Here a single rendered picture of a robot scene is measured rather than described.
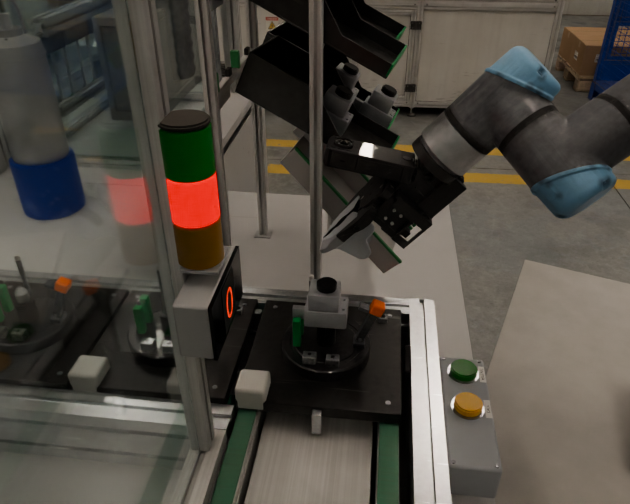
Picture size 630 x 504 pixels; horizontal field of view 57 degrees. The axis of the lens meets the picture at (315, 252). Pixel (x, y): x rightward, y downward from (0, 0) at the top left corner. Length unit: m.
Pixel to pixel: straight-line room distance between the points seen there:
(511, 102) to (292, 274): 0.74
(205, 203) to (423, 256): 0.87
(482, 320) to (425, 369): 1.69
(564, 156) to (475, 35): 4.13
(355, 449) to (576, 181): 0.47
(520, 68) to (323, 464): 0.57
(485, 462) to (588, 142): 0.42
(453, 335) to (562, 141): 0.58
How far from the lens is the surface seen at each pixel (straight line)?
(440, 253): 1.40
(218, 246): 0.61
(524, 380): 1.11
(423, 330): 1.02
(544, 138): 0.68
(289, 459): 0.87
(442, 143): 0.71
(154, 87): 0.55
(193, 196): 0.57
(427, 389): 0.92
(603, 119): 0.70
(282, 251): 1.38
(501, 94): 0.70
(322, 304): 0.85
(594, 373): 1.17
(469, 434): 0.86
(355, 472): 0.85
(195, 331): 0.62
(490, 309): 2.70
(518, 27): 4.83
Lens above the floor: 1.60
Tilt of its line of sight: 33 degrees down
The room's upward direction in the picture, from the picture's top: straight up
